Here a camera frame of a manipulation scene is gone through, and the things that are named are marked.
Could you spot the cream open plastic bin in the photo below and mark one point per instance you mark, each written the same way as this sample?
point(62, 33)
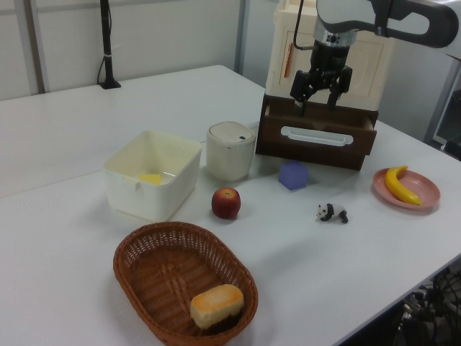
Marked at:
point(158, 202)

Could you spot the red toy apple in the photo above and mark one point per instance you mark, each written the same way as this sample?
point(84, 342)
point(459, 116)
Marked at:
point(225, 203)

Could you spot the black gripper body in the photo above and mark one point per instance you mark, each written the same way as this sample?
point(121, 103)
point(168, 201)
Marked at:
point(329, 59)

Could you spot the purple cube block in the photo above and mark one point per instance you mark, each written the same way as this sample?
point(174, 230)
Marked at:
point(293, 176)

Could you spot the cream plastic storage box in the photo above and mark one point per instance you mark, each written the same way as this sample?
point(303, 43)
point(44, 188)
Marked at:
point(367, 72)

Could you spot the brown wicker basket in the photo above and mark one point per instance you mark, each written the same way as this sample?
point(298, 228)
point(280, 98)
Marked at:
point(162, 274)

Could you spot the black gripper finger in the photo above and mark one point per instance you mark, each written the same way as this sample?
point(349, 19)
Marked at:
point(344, 81)
point(300, 86)

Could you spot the black stand pole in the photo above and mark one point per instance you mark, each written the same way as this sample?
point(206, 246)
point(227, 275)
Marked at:
point(107, 43)

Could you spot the yellow sponge block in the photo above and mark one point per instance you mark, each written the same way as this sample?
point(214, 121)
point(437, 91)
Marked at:
point(150, 178)

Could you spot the pink round plate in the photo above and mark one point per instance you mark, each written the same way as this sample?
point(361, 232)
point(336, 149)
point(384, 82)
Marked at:
point(425, 187)

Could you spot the toy bread loaf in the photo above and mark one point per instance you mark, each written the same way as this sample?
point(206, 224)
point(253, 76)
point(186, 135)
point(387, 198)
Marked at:
point(216, 302)

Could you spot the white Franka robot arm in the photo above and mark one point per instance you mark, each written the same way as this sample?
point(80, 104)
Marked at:
point(407, 18)

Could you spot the small panda toy figure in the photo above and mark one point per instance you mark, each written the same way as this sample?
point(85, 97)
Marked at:
point(333, 210)

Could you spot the yellow toy banana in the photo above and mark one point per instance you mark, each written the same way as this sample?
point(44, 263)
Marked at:
point(394, 185)

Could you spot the small cream trash can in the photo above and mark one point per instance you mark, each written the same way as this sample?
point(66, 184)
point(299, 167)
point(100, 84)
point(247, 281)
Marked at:
point(228, 158)

